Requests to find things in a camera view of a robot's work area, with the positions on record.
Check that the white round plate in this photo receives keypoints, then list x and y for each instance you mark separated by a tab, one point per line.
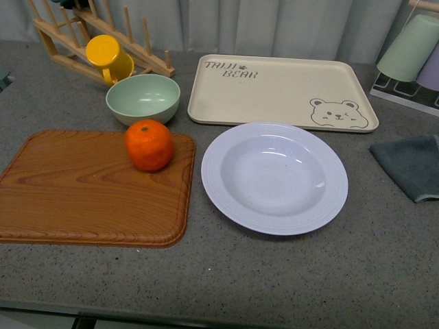
274	178

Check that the orange fruit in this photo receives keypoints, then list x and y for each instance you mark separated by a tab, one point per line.
149	145

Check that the light green bowl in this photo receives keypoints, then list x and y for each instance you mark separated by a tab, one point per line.
142	97

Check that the beige bear tray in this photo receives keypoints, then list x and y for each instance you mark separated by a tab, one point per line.
311	94

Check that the wooden cutting board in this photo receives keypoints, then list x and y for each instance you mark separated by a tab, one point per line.
78	187

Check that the yellow plastic mug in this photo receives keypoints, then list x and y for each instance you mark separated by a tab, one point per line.
106	54

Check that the dark green cloth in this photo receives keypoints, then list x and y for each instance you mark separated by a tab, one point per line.
412	163

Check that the wooden dish rack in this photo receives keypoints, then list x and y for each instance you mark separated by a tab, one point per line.
66	40

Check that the light green cup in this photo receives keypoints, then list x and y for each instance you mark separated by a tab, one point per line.
410	50

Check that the lavender cup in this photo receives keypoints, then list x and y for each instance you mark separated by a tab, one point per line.
428	75

